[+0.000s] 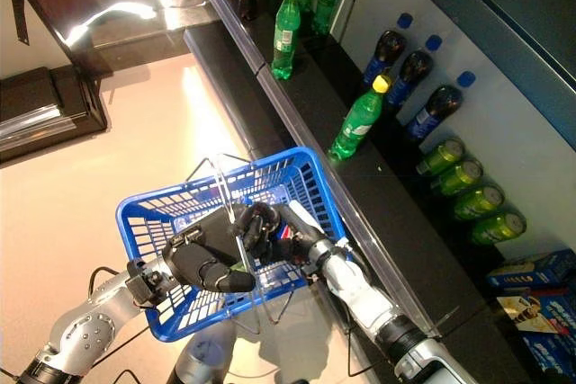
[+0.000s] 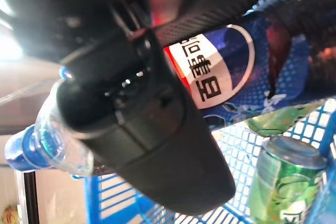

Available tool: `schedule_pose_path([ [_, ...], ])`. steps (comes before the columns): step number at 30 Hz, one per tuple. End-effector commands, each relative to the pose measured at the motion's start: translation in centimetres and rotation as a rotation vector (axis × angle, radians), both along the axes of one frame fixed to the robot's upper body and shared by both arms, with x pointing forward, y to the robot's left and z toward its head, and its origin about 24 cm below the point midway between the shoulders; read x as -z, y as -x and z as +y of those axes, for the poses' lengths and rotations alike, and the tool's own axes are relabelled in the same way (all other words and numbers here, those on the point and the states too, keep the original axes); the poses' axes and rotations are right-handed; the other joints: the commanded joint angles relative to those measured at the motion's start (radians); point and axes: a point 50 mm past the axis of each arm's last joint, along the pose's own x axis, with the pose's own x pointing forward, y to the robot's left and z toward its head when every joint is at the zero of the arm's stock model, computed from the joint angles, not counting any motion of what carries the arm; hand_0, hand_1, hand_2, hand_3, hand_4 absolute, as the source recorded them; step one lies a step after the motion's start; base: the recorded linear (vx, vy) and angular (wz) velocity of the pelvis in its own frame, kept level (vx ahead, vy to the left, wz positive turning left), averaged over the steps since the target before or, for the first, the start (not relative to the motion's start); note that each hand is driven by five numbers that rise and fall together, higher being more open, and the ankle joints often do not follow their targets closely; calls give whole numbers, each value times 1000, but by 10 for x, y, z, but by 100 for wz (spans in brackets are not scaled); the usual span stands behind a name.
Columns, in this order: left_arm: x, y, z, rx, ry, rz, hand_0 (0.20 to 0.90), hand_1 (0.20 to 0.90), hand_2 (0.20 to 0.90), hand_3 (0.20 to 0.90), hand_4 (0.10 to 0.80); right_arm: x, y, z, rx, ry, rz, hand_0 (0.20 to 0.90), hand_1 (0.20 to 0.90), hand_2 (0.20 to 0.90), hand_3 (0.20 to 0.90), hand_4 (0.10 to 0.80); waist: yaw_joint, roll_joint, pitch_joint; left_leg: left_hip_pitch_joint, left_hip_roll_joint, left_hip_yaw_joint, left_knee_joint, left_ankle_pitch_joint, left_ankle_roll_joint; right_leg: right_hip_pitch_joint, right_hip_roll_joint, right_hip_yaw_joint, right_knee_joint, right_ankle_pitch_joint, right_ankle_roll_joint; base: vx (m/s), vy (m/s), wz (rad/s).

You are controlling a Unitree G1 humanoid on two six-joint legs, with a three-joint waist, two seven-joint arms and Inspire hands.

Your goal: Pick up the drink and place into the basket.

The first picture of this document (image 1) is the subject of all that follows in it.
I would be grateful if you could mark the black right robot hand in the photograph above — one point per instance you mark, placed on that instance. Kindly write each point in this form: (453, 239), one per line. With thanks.
(306, 240)

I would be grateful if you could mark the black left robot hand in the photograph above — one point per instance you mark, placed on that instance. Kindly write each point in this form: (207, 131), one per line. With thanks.
(211, 244)

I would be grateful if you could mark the blue plastic shopping basket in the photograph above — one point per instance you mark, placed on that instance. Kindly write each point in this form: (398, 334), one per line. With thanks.
(126, 213)

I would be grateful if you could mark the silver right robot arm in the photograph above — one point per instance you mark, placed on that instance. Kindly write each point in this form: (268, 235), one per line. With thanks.
(360, 289)

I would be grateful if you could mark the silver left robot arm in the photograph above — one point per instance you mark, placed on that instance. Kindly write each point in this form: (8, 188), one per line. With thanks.
(85, 330)

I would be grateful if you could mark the green can in basket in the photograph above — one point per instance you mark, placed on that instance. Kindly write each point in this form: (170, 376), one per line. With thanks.
(243, 270)

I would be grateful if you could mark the silver left robot leg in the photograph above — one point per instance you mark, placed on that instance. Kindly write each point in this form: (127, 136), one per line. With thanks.
(202, 357)

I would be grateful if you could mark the black base shelf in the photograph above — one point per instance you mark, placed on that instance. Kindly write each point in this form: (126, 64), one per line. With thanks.
(247, 100)

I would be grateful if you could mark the black side shelf unit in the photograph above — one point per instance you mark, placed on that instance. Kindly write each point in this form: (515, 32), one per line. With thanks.
(49, 105)

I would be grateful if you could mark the narrow blue cookie box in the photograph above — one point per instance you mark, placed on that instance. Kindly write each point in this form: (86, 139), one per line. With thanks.
(531, 271)

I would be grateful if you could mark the blue wafer roll box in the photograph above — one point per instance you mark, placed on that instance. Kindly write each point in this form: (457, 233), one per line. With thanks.
(526, 312)

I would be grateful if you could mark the dark shelf board bare edge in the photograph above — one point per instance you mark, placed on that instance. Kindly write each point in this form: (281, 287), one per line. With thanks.
(517, 20)

